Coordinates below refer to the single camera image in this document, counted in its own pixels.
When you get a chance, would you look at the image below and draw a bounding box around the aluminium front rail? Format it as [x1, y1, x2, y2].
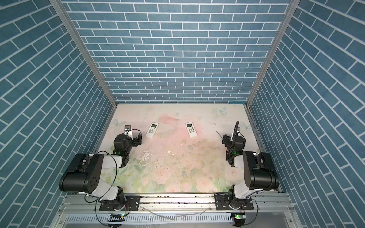
[58, 192, 294, 214]

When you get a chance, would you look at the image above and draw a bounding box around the aluminium corner post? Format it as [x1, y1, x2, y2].
[246, 0, 301, 107]
[49, 0, 117, 108]

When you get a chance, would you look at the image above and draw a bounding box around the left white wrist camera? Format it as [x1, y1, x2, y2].
[124, 125, 133, 138]

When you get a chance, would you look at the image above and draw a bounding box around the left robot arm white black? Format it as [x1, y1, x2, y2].
[59, 129, 143, 211]

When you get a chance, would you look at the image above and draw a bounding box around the left aluminium corner post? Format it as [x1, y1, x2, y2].
[49, 0, 117, 108]

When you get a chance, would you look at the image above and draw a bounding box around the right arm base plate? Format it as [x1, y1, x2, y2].
[213, 193, 254, 211]

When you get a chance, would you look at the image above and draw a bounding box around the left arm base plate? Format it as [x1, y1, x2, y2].
[99, 195, 141, 212]

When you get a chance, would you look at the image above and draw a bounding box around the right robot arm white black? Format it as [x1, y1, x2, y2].
[222, 133, 279, 210]

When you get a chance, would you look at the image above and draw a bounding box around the white remote control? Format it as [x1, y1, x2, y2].
[145, 122, 159, 138]
[185, 122, 197, 138]

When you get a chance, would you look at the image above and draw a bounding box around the right aluminium corner post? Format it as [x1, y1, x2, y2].
[246, 0, 301, 107]

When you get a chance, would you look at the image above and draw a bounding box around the white slotted cable duct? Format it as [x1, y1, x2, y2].
[65, 213, 232, 225]

